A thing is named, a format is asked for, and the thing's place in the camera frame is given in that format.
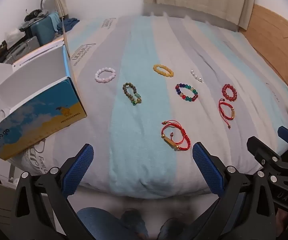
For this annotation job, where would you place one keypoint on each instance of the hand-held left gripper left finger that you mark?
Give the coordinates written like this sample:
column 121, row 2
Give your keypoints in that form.
column 77, row 172

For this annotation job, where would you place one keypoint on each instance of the dark blue cloth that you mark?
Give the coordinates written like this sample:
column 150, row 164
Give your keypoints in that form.
column 70, row 23

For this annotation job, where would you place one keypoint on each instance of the white plastic bag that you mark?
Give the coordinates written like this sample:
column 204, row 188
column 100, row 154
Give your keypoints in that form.
column 14, row 33

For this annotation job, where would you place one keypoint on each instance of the grey storage case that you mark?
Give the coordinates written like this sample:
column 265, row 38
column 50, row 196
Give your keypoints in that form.
column 24, row 47

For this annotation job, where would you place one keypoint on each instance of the person's left leg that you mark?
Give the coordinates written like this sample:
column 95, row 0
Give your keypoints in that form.
column 104, row 221

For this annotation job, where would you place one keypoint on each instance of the teal suitcase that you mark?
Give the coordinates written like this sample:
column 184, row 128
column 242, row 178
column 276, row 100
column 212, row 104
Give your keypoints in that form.
column 42, row 31

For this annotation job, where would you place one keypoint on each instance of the striped bed cover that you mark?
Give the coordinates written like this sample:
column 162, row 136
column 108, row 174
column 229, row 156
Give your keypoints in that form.
column 139, row 55

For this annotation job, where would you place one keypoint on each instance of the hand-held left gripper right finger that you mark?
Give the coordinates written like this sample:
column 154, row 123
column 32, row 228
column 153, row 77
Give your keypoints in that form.
column 207, row 167

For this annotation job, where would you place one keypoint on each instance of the light blue cloth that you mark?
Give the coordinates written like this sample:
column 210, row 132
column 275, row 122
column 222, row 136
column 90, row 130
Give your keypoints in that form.
column 54, row 18

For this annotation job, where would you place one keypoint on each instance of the blue and yellow cardboard box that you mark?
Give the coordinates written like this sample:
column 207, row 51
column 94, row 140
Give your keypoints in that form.
column 34, row 120

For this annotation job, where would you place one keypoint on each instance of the wide beige curtain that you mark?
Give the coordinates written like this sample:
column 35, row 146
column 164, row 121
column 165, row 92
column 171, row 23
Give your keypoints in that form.
column 196, row 0

